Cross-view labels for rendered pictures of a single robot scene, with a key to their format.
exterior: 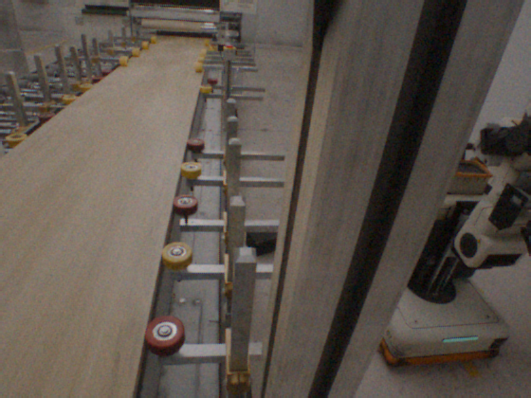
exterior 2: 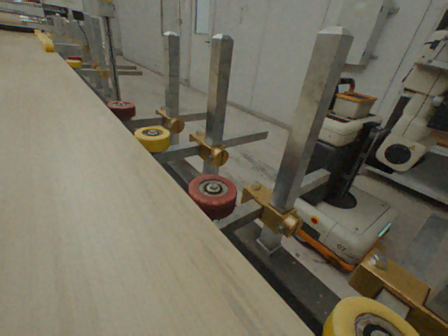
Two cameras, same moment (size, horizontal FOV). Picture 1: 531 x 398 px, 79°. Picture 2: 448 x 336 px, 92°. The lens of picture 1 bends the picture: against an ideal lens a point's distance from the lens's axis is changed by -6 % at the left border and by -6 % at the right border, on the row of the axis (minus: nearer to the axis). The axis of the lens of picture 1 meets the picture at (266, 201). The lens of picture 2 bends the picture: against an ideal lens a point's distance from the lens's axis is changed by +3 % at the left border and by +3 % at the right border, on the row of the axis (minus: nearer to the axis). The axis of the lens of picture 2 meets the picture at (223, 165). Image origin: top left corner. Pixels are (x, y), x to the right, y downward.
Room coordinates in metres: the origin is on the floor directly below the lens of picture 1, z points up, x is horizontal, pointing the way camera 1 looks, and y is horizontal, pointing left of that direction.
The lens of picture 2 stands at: (0.67, 0.40, 1.11)
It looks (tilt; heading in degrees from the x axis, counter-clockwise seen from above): 30 degrees down; 328
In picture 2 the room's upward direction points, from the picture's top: 7 degrees clockwise
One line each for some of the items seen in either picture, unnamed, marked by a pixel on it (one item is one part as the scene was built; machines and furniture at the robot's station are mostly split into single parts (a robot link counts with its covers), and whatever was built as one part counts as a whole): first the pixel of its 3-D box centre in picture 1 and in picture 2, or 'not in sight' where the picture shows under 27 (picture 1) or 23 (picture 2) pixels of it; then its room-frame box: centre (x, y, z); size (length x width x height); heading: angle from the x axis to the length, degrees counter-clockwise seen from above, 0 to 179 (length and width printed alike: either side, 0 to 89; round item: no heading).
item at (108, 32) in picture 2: (228, 97); (113, 66); (2.12, 0.31, 0.93); 0.05 x 0.05 x 0.45; 10
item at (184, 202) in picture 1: (186, 213); (210, 212); (0.92, 0.27, 0.85); 0.08 x 0.08 x 0.11
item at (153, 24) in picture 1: (186, 26); (1, 17); (5.11, 1.37, 1.05); 1.43 x 0.12 x 0.12; 100
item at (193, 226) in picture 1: (244, 226); (276, 198); (0.95, 0.07, 0.80); 0.43 x 0.03 x 0.04; 100
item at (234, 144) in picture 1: (231, 208); (290, 177); (0.90, 0.11, 0.90); 0.04 x 0.04 x 0.48; 10
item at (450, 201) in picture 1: (441, 227); (338, 150); (1.40, -0.90, 0.59); 0.55 x 0.34 x 0.83; 99
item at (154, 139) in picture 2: (192, 177); (153, 152); (1.16, 0.31, 0.85); 0.08 x 0.08 x 0.11
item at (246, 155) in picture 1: (238, 155); (178, 118); (1.44, 0.15, 0.84); 0.43 x 0.03 x 0.04; 100
